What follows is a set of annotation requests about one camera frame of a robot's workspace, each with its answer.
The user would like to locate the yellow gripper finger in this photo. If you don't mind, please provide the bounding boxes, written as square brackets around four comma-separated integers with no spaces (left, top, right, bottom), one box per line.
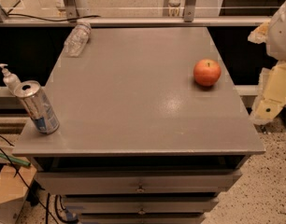
[248,21,269,44]
[250,62,286,125]

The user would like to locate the red apple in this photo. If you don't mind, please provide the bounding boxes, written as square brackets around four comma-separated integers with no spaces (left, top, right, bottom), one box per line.
[193,59,222,87]

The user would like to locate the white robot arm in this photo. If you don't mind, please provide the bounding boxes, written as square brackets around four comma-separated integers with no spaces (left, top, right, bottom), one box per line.
[248,1,286,125]

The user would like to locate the clear plastic water bottle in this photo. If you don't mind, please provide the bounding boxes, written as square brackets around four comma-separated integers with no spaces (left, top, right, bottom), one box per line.
[64,21,92,57]

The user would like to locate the white pump dispenser bottle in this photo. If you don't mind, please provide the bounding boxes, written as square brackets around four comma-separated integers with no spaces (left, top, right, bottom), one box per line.
[0,63,21,93]

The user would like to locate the grey drawer cabinet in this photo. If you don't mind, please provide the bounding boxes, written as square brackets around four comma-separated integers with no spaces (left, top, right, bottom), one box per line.
[11,26,266,224]

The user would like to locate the bottom grey drawer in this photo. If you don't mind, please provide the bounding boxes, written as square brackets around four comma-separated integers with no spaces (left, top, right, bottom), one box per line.
[79,214,205,224]

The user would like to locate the grey drawer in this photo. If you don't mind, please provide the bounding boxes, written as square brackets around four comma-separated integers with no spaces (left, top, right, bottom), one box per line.
[36,170,242,195]
[79,214,205,224]
[63,196,218,215]

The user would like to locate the top grey drawer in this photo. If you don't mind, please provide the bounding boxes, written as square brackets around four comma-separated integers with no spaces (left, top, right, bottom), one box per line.
[36,170,242,195]

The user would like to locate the middle grey drawer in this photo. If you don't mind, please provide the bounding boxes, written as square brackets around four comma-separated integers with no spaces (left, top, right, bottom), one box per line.
[63,196,218,215]

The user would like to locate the silver blue drink can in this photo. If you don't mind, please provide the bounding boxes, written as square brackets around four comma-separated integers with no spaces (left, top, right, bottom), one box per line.
[14,80,60,134]

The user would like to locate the cardboard box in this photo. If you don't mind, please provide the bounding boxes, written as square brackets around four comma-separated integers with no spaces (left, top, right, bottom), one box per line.
[0,166,28,224]

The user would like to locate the green rod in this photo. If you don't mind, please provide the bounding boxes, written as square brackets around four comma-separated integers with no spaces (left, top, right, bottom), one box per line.
[0,153,31,167]

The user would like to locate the right metal bracket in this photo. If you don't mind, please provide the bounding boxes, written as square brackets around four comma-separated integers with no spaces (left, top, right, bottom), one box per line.
[183,0,196,22]

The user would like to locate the metal bracket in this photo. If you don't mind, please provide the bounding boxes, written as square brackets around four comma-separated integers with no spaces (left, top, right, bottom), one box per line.
[63,0,79,19]
[183,0,196,22]

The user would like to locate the left metal bracket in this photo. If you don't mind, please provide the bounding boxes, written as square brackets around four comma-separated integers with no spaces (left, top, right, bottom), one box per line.
[63,0,79,19]

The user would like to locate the black cable on shelf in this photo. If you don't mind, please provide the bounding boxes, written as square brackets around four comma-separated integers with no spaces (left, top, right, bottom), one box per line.
[6,0,102,22]

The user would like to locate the black cable on floor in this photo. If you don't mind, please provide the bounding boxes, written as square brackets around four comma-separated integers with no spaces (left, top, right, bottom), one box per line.
[0,130,79,224]

